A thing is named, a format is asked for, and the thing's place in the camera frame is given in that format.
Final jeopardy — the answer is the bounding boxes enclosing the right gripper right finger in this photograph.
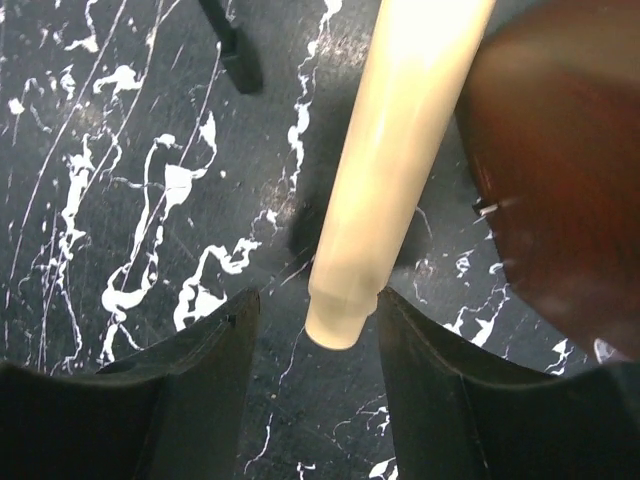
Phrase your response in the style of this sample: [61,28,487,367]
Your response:
[376,289,639,479]

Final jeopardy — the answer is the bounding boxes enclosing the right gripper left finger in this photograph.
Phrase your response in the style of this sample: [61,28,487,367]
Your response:
[1,289,260,479]

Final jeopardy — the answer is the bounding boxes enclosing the yellow microphone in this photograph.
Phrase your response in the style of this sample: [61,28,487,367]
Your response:
[305,1,494,350]

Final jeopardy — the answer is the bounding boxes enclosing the brown wooden metronome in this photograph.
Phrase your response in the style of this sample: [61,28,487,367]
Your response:
[456,1,639,360]

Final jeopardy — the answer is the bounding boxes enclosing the black shock mount tripod stand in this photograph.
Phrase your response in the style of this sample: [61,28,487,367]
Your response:
[198,0,263,94]

